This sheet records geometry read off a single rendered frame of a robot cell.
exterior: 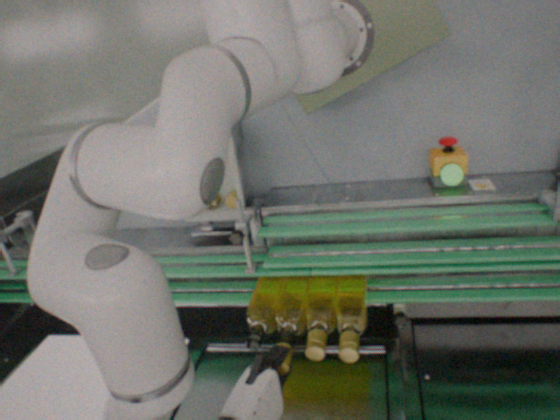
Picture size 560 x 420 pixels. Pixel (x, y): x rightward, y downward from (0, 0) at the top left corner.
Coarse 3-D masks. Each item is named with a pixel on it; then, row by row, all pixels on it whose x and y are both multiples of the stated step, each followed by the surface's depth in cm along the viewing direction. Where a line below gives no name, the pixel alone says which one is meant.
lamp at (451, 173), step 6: (444, 168) 89; (450, 168) 87; (456, 168) 87; (444, 174) 88; (450, 174) 87; (456, 174) 87; (462, 174) 88; (444, 180) 89; (450, 180) 88; (456, 180) 88
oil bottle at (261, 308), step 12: (264, 276) 94; (276, 276) 93; (264, 288) 90; (276, 288) 89; (252, 300) 86; (264, 300) 86; (276, 300) 86; (252, 312) 83; (264, 312) 83; (276, 324) 85
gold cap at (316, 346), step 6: (312, 330) 77; (318, 330) 77; (312, 336) 76; (318, 336) 76; (324, 336) 77; (312, 342) 74; (318, 342) 74; (324, 342) 75; (306, 348) 74; (312, 348) 74; (318, 348) 74; (324, 348) 74; (306, 354) 75; (312, 354) 74; (318, 354) 74; (324, 354) 74; (318, 360) 75
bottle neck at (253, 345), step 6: (252, 324) 82; (258, 324) 82; (264, 324) 82; (252, 330) 80; (258, 330) 80; (264, 330) 81; (252, 336) 79; (258, 336) 79; (246, 342) 79; (252, 342) 80; (258, 342) 78; (252, 348) 79; (258, 348) 79
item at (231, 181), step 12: (228, 156) 104; (228, 168) 105; (228, 180) 106; (240, 180) 99; (228, 192) 108; (240, 192) 99; (216, 204) 109; (204, 216) 104; (216, 216) 103; (228, 216) 103
